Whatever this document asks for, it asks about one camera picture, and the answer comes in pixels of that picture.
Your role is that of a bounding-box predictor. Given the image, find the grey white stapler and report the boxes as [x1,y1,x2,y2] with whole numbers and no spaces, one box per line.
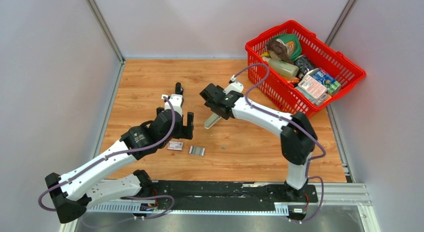
[203,113,222,130]

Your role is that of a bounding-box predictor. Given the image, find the black stapler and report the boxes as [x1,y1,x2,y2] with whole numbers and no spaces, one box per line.
[175,82,184,95]

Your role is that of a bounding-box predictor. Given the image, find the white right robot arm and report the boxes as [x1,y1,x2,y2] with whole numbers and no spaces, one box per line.
[200,83,318,202]

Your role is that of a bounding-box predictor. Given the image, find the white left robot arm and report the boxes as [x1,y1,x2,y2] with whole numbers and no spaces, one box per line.
[45,93,194,224]

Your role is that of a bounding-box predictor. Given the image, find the white red staple box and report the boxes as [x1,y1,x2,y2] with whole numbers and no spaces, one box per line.
[167,141,184,151]

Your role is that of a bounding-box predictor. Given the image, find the pale plastic bottle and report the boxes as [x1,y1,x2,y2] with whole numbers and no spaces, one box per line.
[262,56,299,79]

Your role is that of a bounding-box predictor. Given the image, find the green brown snack bag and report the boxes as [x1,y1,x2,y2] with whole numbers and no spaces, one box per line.
[265,33,303,64]

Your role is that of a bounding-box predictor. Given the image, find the red plastic basket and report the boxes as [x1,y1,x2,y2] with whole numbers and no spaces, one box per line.
[245,20,367,118]

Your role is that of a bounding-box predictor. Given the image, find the dark foil packet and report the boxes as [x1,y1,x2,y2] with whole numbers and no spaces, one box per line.
[293,54,317,77]

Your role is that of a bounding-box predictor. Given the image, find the pink packaged item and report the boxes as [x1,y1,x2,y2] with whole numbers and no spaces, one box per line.
[298,75,328,100]

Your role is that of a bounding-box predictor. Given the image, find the blue green packaged item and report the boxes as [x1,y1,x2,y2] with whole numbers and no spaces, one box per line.
[312,68,342,96]

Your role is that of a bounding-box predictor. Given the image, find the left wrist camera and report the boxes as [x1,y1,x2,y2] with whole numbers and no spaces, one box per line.
[161,93,184,116]

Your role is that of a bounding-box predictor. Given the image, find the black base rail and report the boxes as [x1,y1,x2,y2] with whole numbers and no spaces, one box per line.
[136,180,319,212]

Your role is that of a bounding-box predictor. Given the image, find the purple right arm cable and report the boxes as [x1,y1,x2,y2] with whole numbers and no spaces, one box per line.
[229,63,327,224]

